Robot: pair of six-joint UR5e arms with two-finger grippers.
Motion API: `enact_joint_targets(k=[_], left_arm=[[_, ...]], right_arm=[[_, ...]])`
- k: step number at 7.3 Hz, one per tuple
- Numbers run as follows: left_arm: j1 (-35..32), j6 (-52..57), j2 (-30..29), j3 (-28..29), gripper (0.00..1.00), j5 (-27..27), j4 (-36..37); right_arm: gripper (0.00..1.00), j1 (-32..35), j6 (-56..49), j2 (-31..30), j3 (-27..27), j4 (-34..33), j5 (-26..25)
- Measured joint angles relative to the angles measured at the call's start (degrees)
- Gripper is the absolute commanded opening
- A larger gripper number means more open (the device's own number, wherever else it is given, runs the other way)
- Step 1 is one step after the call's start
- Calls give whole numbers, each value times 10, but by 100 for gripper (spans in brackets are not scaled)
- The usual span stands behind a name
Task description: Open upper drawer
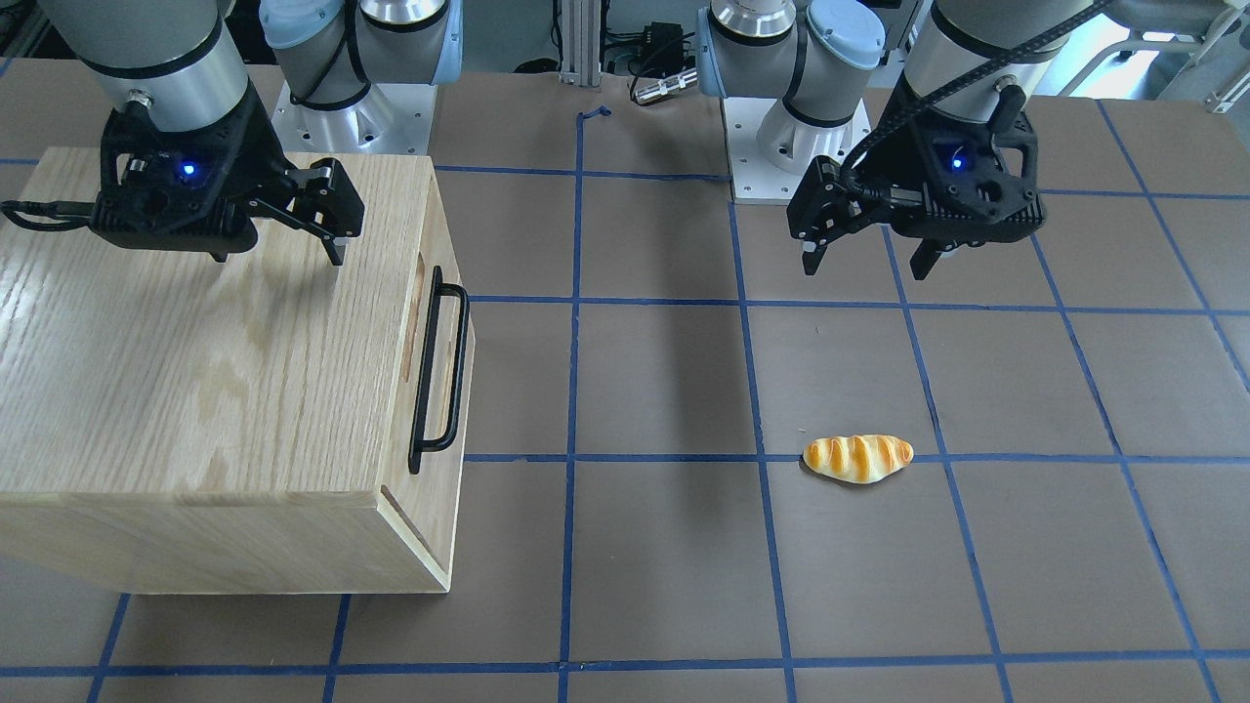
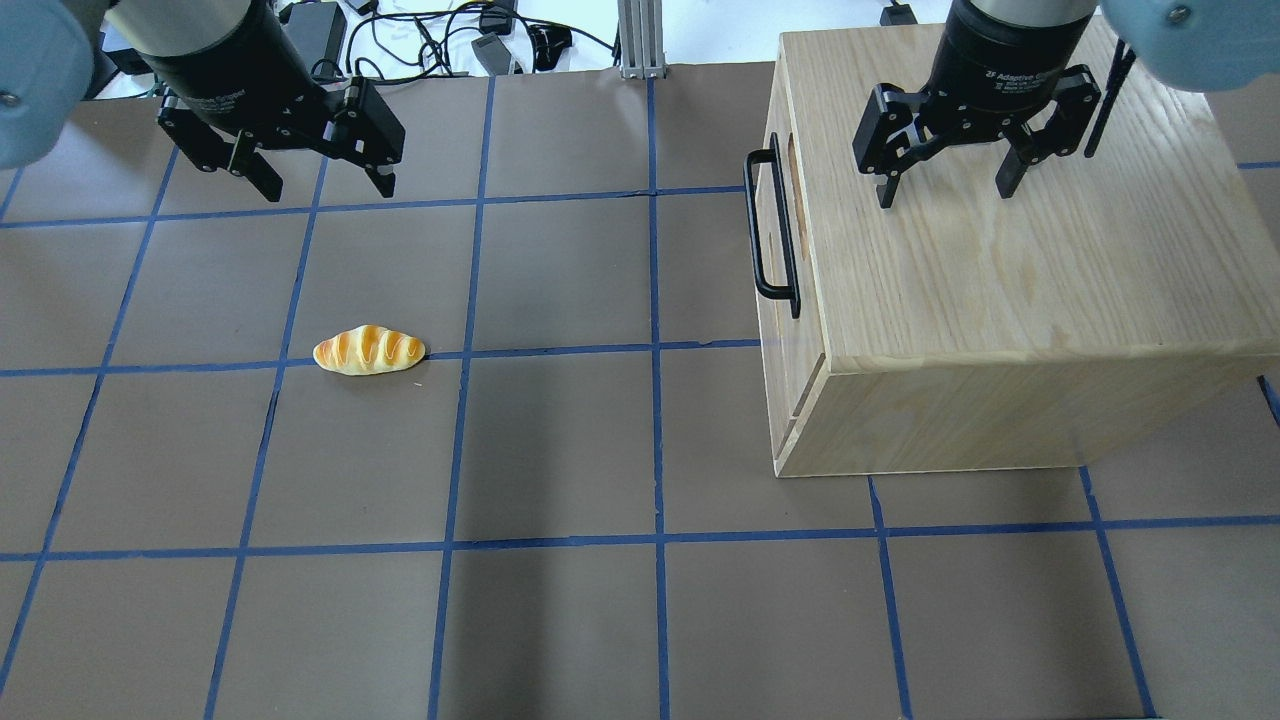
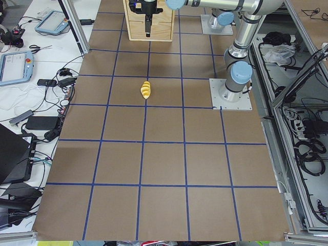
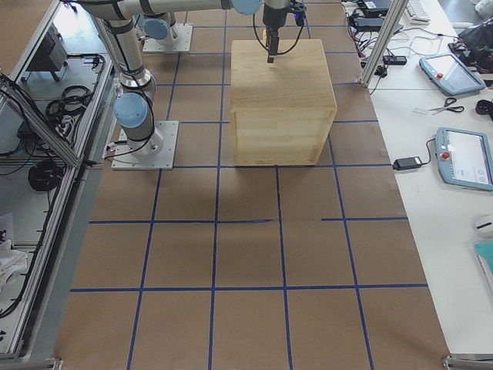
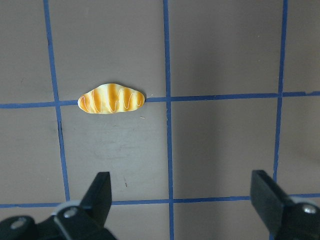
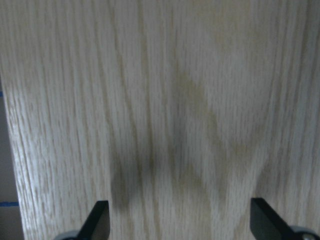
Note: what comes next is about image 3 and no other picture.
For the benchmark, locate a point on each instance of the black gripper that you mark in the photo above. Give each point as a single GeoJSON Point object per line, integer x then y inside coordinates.
{"type": "Point", "coordinates": [149, 6]}

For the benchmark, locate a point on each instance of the wooden drawer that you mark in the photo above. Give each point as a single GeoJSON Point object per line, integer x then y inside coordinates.
{"type": "Point", "coordinates": [165, 16]}

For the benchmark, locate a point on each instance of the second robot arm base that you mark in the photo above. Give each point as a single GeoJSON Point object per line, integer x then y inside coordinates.
{"type": "Point", "coordinates": [220, 18]}

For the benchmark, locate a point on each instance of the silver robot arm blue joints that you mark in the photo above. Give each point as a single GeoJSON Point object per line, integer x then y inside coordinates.
{"type": "Point", "coordinates": [239, 72]}

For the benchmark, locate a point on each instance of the wooden drawer cabinet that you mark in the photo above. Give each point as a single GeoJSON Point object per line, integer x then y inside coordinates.
{"type": "Point", "coordinates": [160, 32]}

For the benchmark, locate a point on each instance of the yellow croissant toy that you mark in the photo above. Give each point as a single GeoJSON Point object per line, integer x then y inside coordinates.
{"type": "Point", "coordinates": [145, 89]}

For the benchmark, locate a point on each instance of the far teach pendant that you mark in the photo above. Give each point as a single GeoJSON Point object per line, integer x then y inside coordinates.
{"type": "Point", "coordinates": [54, 23]}

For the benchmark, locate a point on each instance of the teach pendant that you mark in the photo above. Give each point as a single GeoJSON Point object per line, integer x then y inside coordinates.
{"type": "Point", "coordinates": [16, 67]}
{"type": "Point", "coordinates": [54, 23]}

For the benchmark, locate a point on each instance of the scissors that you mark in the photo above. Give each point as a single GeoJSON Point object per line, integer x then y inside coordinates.
{"type": "Point", "coordinates": [35, 48]}

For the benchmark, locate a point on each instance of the black small device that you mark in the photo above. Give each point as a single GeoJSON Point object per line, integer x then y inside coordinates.
{"type": "Point", "coordinates": [47, 82]}

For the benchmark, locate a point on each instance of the black cloth bundle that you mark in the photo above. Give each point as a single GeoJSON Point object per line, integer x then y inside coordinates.
{"type": "Point", "coordinates": [277, 38]}

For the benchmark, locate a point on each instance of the white crumpled cloth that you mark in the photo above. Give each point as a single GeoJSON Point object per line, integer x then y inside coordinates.
{"type": "Point", "coordinates": [281, 55]}

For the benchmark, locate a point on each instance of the near teach pendant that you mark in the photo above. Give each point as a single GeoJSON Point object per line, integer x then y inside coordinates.
{"type": "Point", "coordinates": [16, 67]}

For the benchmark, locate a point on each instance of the black power adapter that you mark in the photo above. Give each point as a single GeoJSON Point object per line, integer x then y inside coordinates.
{"type": "Point", "coordinates": [41, 122]}

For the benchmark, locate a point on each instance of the black laptop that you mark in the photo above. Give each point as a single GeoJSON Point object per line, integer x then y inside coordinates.
{"type": "Point", "coordinates": [17, 151]}

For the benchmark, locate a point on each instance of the aluminium frame post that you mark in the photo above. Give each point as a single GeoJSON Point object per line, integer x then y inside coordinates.
{"type": "Point", "coordinates": [71, 16]}

